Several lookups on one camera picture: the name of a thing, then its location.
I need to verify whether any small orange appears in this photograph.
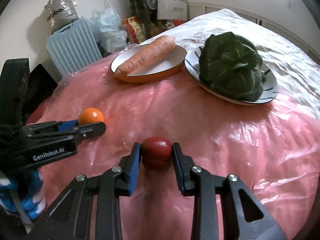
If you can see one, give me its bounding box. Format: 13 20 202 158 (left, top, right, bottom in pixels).
78 107 104 125

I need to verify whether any red apple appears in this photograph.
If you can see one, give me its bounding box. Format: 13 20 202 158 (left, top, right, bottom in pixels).
140 137 172 170

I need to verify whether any blue gloved left hand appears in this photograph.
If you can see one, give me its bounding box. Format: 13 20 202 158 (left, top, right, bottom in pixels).
1 170 46 220

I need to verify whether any pink plastic sheet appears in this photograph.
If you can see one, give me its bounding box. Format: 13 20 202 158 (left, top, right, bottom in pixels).
29 57 319 239

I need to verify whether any light blue suitcase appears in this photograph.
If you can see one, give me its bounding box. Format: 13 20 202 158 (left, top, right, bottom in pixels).
46 18 102 76

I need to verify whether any translucent plastic bag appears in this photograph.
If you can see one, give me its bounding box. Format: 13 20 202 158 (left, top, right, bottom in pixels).
91 1 127 54

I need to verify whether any grey printed bag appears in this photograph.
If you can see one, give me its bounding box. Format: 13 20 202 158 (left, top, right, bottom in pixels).
44 0 79 34

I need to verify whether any orange rimmed plate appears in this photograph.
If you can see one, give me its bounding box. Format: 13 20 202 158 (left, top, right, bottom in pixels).
111 45 187 83

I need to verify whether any red snack package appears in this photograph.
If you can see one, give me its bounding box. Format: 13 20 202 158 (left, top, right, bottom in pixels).
121 16 145 44

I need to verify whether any carrot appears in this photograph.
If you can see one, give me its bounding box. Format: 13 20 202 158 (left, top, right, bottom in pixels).
114 35 176 77

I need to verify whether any white striped plate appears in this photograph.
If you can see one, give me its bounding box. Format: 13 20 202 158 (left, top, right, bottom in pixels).
184 47 278 106

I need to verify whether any green leafy vegetable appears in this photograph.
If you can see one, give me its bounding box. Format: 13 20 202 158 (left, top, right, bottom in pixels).
198 31 266 103

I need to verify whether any hanging plaid cloth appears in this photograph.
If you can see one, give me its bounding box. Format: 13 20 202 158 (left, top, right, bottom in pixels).
129 0 151 38

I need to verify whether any lower white fan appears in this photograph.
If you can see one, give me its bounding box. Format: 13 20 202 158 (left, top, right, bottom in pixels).
145 0 158 10

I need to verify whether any white cardboard box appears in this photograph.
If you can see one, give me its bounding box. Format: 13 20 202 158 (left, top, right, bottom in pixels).
157 0 188 21

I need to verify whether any white headboard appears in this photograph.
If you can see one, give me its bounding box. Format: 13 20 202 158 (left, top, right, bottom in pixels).
188 2 319 62

